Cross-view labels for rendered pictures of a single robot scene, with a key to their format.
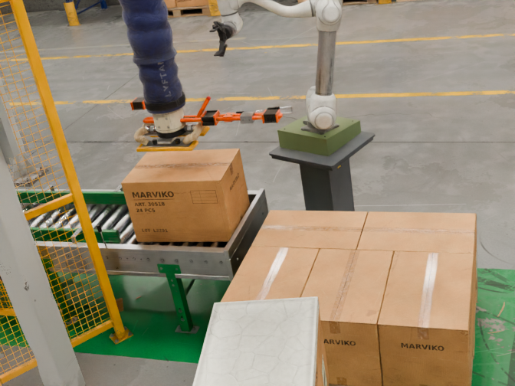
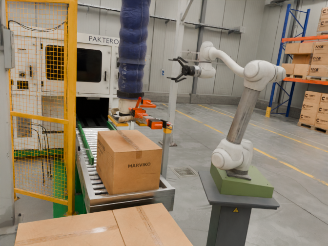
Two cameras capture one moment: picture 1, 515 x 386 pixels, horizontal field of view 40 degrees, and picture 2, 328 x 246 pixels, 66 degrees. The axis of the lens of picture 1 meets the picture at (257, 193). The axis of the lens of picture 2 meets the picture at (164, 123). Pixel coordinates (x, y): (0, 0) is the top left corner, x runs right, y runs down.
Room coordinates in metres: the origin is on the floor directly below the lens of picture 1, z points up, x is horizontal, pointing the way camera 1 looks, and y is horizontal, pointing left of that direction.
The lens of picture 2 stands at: (2.40, -1.28, 1.61)
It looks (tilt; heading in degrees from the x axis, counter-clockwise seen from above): 13 degrees down; 44
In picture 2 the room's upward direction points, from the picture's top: 5 degrees clockwise
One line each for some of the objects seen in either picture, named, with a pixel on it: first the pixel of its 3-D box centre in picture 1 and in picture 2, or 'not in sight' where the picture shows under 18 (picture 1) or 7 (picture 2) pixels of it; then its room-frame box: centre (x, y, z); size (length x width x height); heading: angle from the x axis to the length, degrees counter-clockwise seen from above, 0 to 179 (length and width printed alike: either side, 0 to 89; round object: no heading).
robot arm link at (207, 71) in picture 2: (232, 22); (206, 70); (4.15, -0.03, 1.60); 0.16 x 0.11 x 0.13; 159
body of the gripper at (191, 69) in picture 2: (223, 34); (187, 70); (3.98, 0.03, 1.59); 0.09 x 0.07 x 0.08; 159
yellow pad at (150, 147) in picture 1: (166, 143); (117, 118); (3.63, 0.45, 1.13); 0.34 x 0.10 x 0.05; 69
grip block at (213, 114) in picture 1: (210, 117); (138, 112); (3.63, 0.18, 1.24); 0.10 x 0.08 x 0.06; 159
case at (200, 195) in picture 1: (188, 194); (126, 160); (3.71, 0.40, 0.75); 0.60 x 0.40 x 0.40; 71
